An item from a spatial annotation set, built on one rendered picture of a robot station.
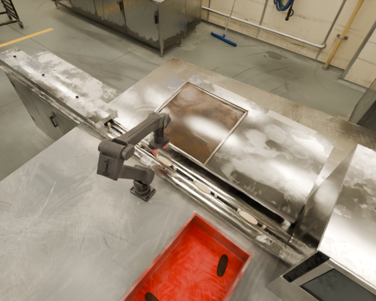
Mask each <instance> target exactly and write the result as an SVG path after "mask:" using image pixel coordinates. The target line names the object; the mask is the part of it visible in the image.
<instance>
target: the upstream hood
mask: <svg viewBox="0 0 376 301"><path fill-rule="evenodd" d="M0 63H2V64H3V65H4V66H6V67H7V68H9V69H10V70H12V71H13V72H14V73H16V74H17V75H19V76H20V77H22V78H23V79H25V80H26V81H27V82H29V83H30V84H32V85H33V86H34V87H36V88H37V89H39V90H41V91H42V92H43V93H45V94H46V95H47V96H49V97H50V98H52V99H53V100H55V101H56V102H57V103H59V104H61V105H62V106H63V107H65V108H66V109H67V110H69V111H71V112H72V113H73V114H75V115H76V116H78V117H79V118H80V119H82V120H83V121H85V122H86V123H87V124H89V125H90V126H92V127H94V128H95V129H96V130H99V129H100V128H101V127H103V126H104V123H105V122H107V121H108V120H110V119H112V118H113V120H114V119H115V118H119V117H118V110H116V109H115V108H113V107H111V106H110V105H108V104H107V103H105V102H104V101H102V100H100V99H99V98H97V97H96V96H94V95H92V94H91V93H89V92H87V91H86V90H84V89H83V88H81V87H79V86H78V85H76V84H74V83H73V82H72V81H70V80H68V79H67V78H65V77H63V76H62V75H60V74H59V73H57V72H55V71H54V70H52V69H50V68H49V67H47V66H46V65H44V64H42V63H41V62H39V61H37V60H36V59H34V58H33V57H31V56H30V55H28V54H26V53H25V52H23V51H22V50H20V49H18V48H17V47H15V48H12V49H10V50H7V51H3V52H1V53H0Z"/></svg>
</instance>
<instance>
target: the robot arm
mask: <svg viewBox="0 0 376 301"><path fill-rule="evenodd" d="M170 121H171V118H170V116H169V114H167V113H163V112H162V113H158V112H154V111H153V112H151V113H149V116H148V117H147V118H146V119H145V120H144V121H142V122H141V123H139V124H138V125H136V126H135V127H133V128H132V129H130V130H129V131H127V132H126V133H124V134H123V135H121V136H118V137H115V138H114V139H113V138H110V137H108V138H106V139H104V140H103V141H102V142H100V143H99V145H98V151H99V152H100V154H99V158H98V166H97V174H98V175H101V176H104V177H107V178H110V179H112V180H114V181H117V180H118V179H131V180H134V181H133V184H134V185H133V186H132V188H131V189H130V192H131V193H132V194H134V195H135V196H137V197H139V198H140V199H142V200H143V201H145V202H148V200H149V199H151V197H152V196H153V194H154V193H155V192H156V189H155V188H153V187H152V186H150V184H151V183H152V181H153V179H154V176H155V171H154V170H152V169H149V168H146V167H142V166H140V165H137V164H136V165H135V166H133V167H132V166H129V165H124V161H127V160H128V159H130V158H131V157H132V156H133V155H134V151H135V145H136V144H137V143H139V142H140V141H141V140H143V139H144V138H145V137H146V136H148V135H149V134H150V133H151V132H153V139H152V140H151V141H150V142H149V145H148V146H147V147H148V148H149V149H150V150H151V151H152V153H153V154H154V156H157V154H158V152H159V151H158V148H159V147H162V148H164V149H165V148H166V147H167V146H168V144H169V143H170V141H171V140H170V139H169V137H167V136H166V135H164V129H165V128H167V126H168V124H169V123H170Z"/></svg>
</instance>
